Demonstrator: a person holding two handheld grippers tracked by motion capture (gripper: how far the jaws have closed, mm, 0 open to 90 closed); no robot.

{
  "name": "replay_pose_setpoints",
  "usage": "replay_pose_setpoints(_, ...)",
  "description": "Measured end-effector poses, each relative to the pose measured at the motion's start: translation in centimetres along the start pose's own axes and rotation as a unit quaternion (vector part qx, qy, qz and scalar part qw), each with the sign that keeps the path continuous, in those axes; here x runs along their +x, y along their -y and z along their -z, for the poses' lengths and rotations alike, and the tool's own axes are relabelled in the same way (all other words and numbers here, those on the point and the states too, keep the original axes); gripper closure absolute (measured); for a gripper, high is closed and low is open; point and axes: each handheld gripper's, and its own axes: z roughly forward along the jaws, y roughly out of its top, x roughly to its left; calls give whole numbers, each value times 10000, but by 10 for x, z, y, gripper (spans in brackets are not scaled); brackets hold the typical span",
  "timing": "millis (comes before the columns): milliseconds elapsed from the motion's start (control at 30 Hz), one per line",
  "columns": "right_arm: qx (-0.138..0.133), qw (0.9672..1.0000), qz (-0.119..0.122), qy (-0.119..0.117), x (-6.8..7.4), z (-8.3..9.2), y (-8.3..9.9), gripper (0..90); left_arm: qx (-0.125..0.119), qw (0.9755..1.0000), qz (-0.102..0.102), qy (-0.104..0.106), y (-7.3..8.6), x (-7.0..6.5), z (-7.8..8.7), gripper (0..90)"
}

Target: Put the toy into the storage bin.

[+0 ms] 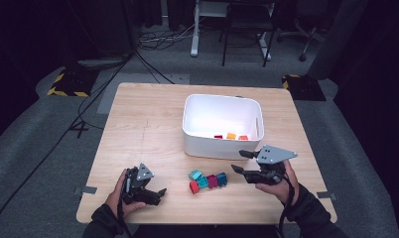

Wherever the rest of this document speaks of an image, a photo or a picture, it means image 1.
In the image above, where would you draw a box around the grey curtain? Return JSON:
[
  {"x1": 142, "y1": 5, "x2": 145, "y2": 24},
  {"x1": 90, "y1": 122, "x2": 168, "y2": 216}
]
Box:
[{"x1": 308, "y1": 0, "x2": 369, "y2": 80}]

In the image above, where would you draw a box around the bundle of floor cables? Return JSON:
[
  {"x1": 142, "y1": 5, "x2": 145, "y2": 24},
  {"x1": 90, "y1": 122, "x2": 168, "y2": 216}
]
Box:
[{"x1": 136, "y1": 16, "x2": 198, "y2": 53}]

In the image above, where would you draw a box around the magenta toy block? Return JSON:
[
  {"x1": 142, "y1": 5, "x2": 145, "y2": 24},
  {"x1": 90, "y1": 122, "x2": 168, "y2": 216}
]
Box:
[{"x1": 206, "y1": 174, "x2": 219, "y2": 189}]

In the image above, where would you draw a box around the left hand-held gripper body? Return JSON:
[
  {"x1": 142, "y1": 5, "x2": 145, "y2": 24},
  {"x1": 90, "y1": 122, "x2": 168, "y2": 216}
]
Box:
[{"x1": 121, "y1": 162, "x2": 156, "y2": 205}]

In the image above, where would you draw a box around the long black floor cable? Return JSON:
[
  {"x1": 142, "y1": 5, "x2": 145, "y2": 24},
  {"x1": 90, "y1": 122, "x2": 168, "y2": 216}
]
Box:
[{"x1": 0, "y1": 49, "x2": 138, "y2": 236}]

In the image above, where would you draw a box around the right hand-held gripper cable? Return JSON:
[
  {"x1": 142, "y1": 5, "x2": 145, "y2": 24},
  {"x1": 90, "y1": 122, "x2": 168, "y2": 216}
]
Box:
[{"x1": 277, "y1": 177, "x2": 297, "y2": 238}]

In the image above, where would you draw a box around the grey flat stand base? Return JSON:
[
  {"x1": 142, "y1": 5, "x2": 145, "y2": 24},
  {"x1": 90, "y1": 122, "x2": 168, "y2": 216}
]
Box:
[{"x1": 76, "y1": 57, "x2": 133, "y2": 69}]

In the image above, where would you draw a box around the black tape cross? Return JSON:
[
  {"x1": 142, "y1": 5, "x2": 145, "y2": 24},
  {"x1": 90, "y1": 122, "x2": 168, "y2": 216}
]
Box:
[{"x1": 67, "y1": 120, "x2": 89, "y2": 140}]

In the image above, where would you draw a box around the office chair base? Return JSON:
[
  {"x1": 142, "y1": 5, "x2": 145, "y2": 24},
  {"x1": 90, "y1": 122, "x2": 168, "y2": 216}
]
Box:
[{"x1": 276, "y1": 18, "x2": 325, "y2": 63}]

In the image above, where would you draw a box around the left hand-held gripper cable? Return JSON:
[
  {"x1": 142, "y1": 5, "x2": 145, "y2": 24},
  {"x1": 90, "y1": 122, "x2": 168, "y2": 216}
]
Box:
[{"x1": 116, "y1": 197, "x2": 134, "y2": 238}]

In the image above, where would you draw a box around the blue toy block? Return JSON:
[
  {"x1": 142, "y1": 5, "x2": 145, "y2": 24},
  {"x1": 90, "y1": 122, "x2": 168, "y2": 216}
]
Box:
[{"x1": 215, "y1": 172, "x2": 228, "y2": 187}]

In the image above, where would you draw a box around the hand-held gripper cable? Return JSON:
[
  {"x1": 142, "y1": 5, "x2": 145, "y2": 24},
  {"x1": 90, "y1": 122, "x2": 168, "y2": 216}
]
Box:
[
  {"x1": 116, "y1": 197, "x2": 134, "y2": 238},
  {"x1": 277, "y1": 177, "x2": 297, "y2": 238}
]

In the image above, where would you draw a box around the person's left hand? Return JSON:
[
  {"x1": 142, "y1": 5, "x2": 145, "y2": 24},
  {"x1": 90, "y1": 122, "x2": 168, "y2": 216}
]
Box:
[{"x1": 105, "y1": 168, "x2": 148, "y2": 219}]

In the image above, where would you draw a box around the white desk frame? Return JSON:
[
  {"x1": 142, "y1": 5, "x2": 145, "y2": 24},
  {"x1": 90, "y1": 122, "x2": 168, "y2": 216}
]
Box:
[{"x1": 190, "y1": 0, "x2": 276, "y2": 61}]

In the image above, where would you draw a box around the grey tape piece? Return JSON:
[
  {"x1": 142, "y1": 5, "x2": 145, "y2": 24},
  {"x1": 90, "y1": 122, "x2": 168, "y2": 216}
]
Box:
[
  {"x1": 316, "y1": 190, "x2": 337, "y2": 201},
  {"x1": 73, "y1": 185, "x2": 98, "y2": 196}
]

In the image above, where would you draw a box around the black yellow striped stand base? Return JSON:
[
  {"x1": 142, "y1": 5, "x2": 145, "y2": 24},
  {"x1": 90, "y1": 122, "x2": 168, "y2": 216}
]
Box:
[
  {"x1": 281, "y1": 73, "x2": 328, "y2": 102},
  {"x1": 47, "y1": 67, "x2": 99, "y2": 98}
]

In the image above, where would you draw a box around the black chair frame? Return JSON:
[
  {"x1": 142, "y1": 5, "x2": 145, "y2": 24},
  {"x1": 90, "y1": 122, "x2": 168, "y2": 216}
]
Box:
[{"x1": 219, "y1": 1, "x2": 277, "y2": 68}]

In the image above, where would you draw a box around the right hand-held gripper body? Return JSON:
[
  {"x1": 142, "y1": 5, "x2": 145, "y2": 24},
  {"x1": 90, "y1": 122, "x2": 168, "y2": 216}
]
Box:
[{"x1": 245, "y1": 144, "x2": 299, "y2": 186}]

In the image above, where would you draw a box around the white plastic bin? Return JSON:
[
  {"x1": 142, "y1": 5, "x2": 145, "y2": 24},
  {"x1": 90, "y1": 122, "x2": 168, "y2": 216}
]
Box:
[{"x1": 182, "y1": 93, "x2": 265, "y2": 162}]

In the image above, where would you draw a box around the person's right hand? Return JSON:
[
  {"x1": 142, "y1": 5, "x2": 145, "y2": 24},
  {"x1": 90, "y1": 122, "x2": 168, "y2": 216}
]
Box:
[{"x1": 255, "y1": 160, "x2": 301, "y2": 206}]

